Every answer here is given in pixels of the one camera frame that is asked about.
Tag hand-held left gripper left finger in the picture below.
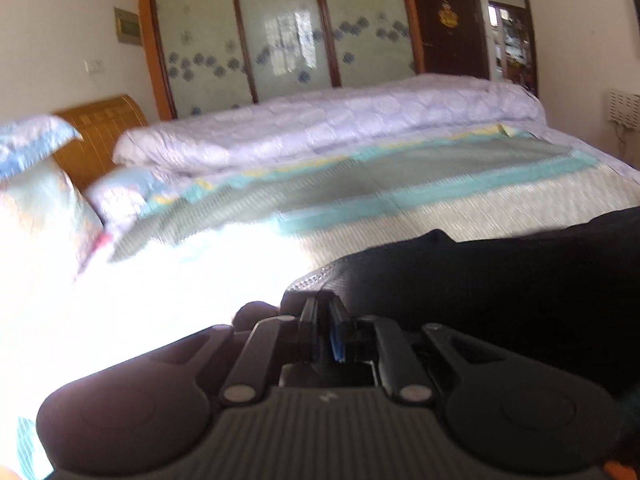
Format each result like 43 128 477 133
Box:
172 296 331 407

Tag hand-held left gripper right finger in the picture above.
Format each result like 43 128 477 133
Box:
327 296 482 405

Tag black pants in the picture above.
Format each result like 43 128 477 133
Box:
232 211 640 403

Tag bed with striped sheet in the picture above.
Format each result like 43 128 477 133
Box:
0 122 640 480

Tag purple floral quilt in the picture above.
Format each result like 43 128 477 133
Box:
112 73 547 178

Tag purple and blue pillow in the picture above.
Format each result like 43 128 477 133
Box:
85 167 171 237

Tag wooden headboard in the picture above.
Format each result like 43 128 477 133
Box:
52 94 149 192

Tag wooden wardrobe with glass doors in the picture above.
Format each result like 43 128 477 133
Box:
136 0 426 121

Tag pastel floral pillow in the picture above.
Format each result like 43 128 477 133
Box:
0 115 107 283

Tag dark wooden door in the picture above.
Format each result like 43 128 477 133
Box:
407 0 491 81

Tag gold door ornament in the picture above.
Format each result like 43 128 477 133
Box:
437 2 462 29

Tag white radiator cover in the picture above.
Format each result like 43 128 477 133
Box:
607 88 640 129

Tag wall electrical panel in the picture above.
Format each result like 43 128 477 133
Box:
114 7 144 45

